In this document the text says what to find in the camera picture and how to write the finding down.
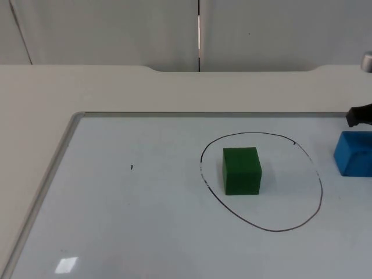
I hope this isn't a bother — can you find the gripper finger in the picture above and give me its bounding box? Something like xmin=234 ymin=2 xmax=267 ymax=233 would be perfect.
xmin=345 ymin=102 xmax=372 ymax=128

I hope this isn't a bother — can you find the grey-framed whiteboard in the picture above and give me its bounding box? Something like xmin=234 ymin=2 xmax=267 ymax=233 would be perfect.
xmin=0 ymin=111 xmax=372 ymax=279

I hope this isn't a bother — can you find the blue cube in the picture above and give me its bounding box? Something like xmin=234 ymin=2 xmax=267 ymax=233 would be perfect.
xmin=332 ymin=130 xmax=372 ymax=177

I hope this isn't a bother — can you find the green cube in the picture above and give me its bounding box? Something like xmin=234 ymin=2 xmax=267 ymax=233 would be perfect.
xmin=222 ymin=146 xmax=263 ymax=196

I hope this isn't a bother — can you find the grey metal knob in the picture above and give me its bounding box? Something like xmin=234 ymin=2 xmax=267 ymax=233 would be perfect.
xmin=360 ymin=51 xmax=372 ymax=73

